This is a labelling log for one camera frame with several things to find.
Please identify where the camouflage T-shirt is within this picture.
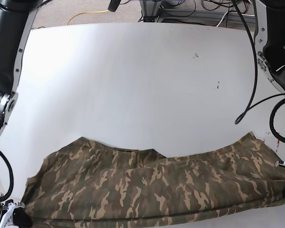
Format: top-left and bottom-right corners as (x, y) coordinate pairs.
(22, 133), (285, 228)

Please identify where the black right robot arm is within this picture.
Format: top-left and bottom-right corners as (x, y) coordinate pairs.
(0, 0), (42, 228)

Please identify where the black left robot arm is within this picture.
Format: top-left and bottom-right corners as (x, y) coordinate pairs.
(253, 0), (285, 143)

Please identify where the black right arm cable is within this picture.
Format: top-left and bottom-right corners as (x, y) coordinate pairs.
(0, 147), (15, 202)

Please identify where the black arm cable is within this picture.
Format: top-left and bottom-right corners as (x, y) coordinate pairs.
(231, 0), (285, 144)
(0, 147), (15, 202)

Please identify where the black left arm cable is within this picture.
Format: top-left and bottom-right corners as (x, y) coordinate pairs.
(231, 0), (285, 144)

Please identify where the white cable on floor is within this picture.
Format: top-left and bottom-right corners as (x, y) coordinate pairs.
(216, 10), (257, 27)

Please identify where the aluminium frame stand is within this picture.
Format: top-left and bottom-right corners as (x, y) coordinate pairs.
(138, 0), (197, 23)

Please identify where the yellow cable on floor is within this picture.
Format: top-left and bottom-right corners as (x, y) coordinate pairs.
(66, 10), (110, 26)

